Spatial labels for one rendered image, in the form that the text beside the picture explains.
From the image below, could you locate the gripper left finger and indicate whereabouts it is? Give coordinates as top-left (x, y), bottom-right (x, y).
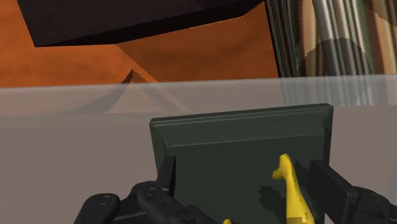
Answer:
top-left (73, 155), bottom-right (218, 224)

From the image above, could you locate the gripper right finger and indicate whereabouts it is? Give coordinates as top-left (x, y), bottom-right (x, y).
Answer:
top-left (307, 160), bottom-right (397, 224)

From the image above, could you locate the yellow banana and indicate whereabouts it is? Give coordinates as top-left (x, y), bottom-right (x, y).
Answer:
top-left (222, 153), bottom-right (316, 224)

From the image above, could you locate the dark green rectangular tray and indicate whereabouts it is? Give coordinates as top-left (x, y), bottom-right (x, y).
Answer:
top-left (149, 103), bottom-right (334, 224)

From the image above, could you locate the striped curtain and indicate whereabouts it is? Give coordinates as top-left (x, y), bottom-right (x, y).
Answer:
top-left (264, 0), bottom-right (397, 78)

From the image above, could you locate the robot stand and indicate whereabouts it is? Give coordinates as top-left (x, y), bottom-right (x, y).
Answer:
top-left (16, 0), bottom-right (265, 48)

